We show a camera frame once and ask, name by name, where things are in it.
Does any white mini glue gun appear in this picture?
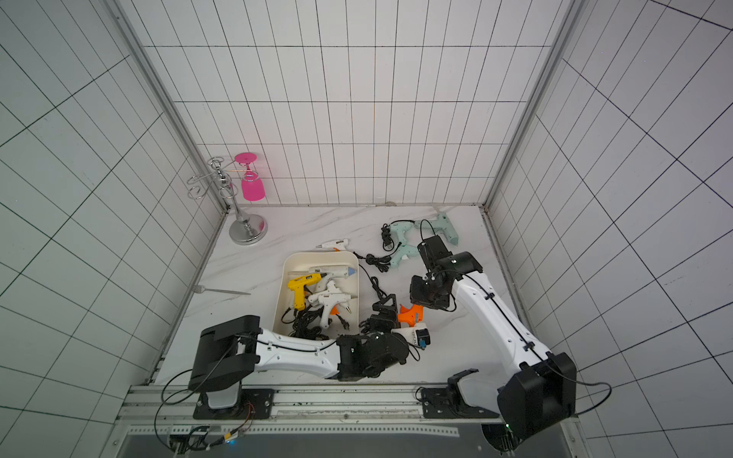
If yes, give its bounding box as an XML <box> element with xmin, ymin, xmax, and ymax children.
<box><xmin>307</xmin><ymin>284</ymin><xmax>352</xmax><ymax>329</ymax></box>

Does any white glue gun orange trigger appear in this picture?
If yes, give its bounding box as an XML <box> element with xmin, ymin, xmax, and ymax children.
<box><xmin>316</xmin><ymin>239</ymin><xmax>349</xmax><ymax>252</ymax></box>

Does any yellow glue gun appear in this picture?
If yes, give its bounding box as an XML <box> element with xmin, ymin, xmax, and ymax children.
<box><xmin>287</xmin><ymin>273</ymin><xmax>322</xmax><ymax>311</ymax></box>

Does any cream plastic storage tray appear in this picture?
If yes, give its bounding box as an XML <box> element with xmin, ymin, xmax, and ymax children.
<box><xmin>273</xmin><ymin>251</ymin><xmax>360</xmax><ymax>340</ymax></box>

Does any light teal glue gun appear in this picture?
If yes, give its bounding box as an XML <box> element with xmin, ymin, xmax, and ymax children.
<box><xmin>389</xmin><ymin>244</ymin><xmax>419</xmax><ymax>268</ymax></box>

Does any large white glue gun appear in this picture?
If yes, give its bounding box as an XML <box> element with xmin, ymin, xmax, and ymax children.
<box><xmin>308</xmin><ymin>265</ymin><xmax>357</xmax><ymax>282</ymax></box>

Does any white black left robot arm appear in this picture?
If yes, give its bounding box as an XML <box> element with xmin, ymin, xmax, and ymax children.
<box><xmin>187</xmin><ymin>315</ymin><xmax>412</xmax><ymax>393</ymax></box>

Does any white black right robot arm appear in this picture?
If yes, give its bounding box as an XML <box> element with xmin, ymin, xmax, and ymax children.
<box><xmin>410</xmin><ymin>249</ymin><xmax>576</xmax><ymax>440</ymax></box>

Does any large mint glue gun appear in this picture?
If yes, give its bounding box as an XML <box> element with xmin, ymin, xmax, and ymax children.
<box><xmin>427</xmin><ymin>213</ymin><xmax>460</xmax><ymax>246</ymax></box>

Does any chrome wine glass rack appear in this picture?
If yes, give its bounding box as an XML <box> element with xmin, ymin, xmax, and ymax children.
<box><xmin>186</xmin><ymin>156</ymin><xmax>267</xmax><ymax>245</ymax></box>

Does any pink plastic wine glass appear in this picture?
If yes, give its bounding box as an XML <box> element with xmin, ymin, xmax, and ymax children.
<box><xmin>234</xmin><ymin>152</ymin><xmax>266</xmax><ymax>202</ymax></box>

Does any metal fork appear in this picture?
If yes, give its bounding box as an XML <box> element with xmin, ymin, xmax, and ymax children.
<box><xmin>193</xmin><ymin>284</ymin><xmax>249</xmax><ymax>296</ymax></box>

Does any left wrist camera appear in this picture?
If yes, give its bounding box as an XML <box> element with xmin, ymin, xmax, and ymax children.
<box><xmin>404</xmin><ymin>323</ymin><xmax>431</xmax><ymax>349</ymax></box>

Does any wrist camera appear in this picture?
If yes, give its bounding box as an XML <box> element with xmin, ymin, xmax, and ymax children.
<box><xmin>404</xmin><ymin>323</ymin><xmax>431</xmax><ymax>349</ymax></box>
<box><xmin>417</xmin><ymin>235</ymin><xmax>452</xmax><ymax>271</ymax></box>

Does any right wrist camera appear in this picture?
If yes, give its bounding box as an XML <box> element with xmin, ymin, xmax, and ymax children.
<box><xmin>417</xmin><ymin>235</ymin><xmax>452</xmax><ymax>271</ymax></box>

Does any aluminium mounting rail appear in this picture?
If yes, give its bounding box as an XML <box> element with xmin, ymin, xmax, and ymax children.
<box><xmin>118</xmin><ymin>384</ymin><xmax>515</xmax><ymax>441</ymax></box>

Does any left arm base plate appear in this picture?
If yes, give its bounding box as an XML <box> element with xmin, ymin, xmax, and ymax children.
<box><xmin>193</xmin><ymin>385</ymin><xmax>275</xmax><ymax>421</ymax></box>

